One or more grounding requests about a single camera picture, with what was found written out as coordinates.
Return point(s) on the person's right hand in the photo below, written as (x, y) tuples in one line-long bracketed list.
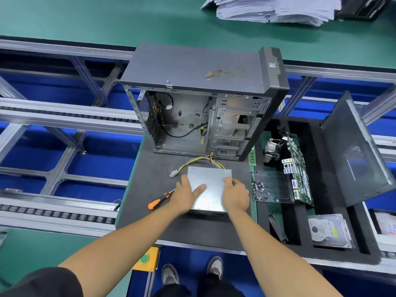
[(236, 196)]

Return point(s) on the green motherboard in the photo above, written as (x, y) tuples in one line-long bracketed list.
[(300, 167)]

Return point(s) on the black foam tray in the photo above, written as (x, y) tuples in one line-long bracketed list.
[(365, 239)]

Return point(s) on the aluminium conveyor frame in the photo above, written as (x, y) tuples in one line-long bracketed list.
[(62, 111)]

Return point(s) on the processor cooler with fan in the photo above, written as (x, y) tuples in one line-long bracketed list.
[(272, 150)]

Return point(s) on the silver optical drive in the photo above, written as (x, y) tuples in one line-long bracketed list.
[(210, 185)]

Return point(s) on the silver power supply unit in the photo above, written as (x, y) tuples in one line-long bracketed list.
[(210, 212)]

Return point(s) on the person's right forearm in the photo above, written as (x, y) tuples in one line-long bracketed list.
[(278, 256)]

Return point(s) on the grey computer tower case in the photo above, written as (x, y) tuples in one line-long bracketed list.
[(185, 68)]

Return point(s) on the dark grey case side panel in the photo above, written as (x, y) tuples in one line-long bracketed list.
[(356, 151)]

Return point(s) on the person's right shoe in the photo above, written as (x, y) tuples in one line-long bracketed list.
[(215, 268)]

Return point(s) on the person's left forearm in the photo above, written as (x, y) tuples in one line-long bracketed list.
[(124, 250)]

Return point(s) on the stack of white papers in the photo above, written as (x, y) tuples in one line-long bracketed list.
[(272, 8)]

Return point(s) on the green memory stick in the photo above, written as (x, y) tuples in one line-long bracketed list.
[(252, 159)]

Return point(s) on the yellow box with green button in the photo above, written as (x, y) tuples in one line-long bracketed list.
[(145, 259)]

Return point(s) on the black cardboard box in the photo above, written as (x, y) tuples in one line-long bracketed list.
[(365, 6)]

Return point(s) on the person's left shoe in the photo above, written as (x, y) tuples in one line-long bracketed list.
[(170, 275)]

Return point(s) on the hard disk drive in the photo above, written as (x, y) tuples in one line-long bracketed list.
[(387, 222)]

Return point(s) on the silver hard drive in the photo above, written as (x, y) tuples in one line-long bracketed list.
[(331, 230)]

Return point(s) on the clear plastic tray with screws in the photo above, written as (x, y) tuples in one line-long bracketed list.
[(272, 185)]

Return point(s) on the person's left hand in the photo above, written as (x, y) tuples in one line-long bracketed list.
[(185, 198)]

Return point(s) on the dark grey foam mat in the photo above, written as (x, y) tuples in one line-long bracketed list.
[(142, 182)]

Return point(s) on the person's shoe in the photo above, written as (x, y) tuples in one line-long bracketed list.
[(215, 268), (170, 275)]

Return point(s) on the person's black shirt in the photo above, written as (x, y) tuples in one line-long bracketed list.
[(43, 284)]

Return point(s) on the person's black trousers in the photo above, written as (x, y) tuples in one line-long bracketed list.
[(198, 289)]

